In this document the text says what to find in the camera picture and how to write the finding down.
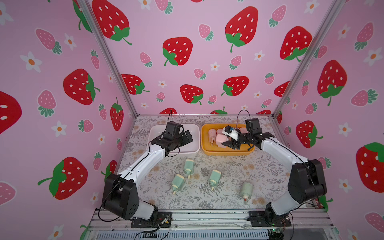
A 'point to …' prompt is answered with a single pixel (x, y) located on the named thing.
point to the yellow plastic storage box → (207, 149)
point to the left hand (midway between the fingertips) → (188, 137)
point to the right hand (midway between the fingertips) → (231, 135)
